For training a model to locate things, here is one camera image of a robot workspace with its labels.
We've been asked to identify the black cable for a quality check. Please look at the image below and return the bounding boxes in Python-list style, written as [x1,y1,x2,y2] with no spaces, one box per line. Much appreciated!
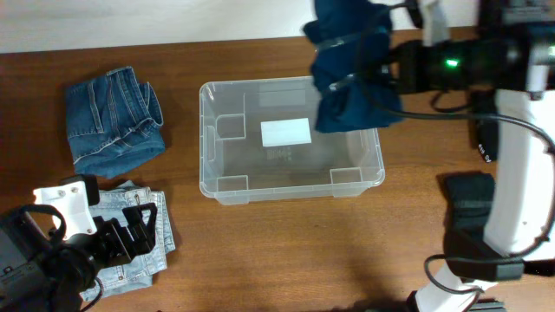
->
[80,276,105,312]
[353,2,555,296]

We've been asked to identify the dark blue jeans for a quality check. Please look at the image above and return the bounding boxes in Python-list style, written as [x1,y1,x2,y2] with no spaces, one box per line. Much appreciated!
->
[65,67,166,179]

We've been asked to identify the clear plastic storage bin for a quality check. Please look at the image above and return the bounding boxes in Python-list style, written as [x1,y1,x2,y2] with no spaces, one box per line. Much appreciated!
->
[199,76,385,205]

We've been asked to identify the light blue folded jeans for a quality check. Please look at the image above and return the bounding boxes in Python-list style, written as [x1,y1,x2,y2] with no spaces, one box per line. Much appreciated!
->
[81,181,176,302]

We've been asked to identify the right black cable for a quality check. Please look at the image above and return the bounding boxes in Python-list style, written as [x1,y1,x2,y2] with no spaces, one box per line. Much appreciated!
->
[353,2,555,296]

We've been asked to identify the black garment with print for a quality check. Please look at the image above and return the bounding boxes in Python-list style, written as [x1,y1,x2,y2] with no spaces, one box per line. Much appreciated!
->
[470,91,499,163]

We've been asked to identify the left black cable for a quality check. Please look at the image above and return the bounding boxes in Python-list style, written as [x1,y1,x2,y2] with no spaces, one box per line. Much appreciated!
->
[80,276,105,312]

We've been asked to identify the teal shirt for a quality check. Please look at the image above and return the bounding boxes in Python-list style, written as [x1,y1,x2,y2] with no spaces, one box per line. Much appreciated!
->
[303,0,402,133]

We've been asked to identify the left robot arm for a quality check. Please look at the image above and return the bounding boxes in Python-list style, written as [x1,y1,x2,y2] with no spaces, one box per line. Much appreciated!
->
[1,204,157,311]

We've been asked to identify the dark green folded garment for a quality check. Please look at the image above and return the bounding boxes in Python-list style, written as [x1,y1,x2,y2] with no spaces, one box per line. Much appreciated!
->
[439,172,495,246]

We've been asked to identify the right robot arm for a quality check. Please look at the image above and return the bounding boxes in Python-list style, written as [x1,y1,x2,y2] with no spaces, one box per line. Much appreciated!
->
[398,1,554,311]

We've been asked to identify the white label in bin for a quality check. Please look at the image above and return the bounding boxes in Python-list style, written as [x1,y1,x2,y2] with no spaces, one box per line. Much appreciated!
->
[260,118,311,147]

